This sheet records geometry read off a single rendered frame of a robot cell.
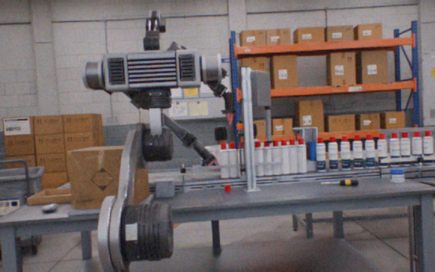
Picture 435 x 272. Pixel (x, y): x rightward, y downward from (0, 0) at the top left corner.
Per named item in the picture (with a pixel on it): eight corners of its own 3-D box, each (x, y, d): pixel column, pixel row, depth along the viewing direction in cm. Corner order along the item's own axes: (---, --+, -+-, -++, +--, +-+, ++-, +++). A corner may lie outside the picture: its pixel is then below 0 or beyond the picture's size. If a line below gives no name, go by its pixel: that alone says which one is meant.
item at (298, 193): (339, 162, 324) (339, 160, 323) (442, 193, 193) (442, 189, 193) (75, 180, 307) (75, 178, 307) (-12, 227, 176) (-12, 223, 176)
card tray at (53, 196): (97, 192, 238) (97, 185, 237) (86, 201, 212) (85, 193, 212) (45, 196, 235) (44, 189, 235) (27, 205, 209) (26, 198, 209)
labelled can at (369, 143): (372, 167, 240) (371, 134, 239) (377, 168, 235) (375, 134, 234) (364, 168, 240) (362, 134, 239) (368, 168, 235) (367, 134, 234)
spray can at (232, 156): (238, 176, 234) (236, 142, 233) (238, 177, 229) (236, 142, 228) (229, 177, 234) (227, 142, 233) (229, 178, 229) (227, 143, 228)
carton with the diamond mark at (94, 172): (149, 196, 205) (146, 143, 203) (134, 206, 181) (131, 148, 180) (94, 198, 208) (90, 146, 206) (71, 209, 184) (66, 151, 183)
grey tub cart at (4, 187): (-14, 244, 437) (-21, 156, 432) (50, 234, 460) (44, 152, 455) (-34, 272, 355) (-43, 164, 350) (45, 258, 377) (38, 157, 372)
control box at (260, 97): (271, 106, 226) (269, 72, 225) (258, 106, 212) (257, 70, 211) (255, 106, 231) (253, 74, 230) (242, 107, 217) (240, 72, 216)
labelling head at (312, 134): (313, 168, 251) (312, 127, 249) (320, 170, 238) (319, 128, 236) (292, 169, 250) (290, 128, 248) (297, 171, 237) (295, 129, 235)
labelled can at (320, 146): (324, 171, 238) (322, 137, 237) (327, 171, 233) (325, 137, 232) (316, 171, 237) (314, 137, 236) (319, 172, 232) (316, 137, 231)
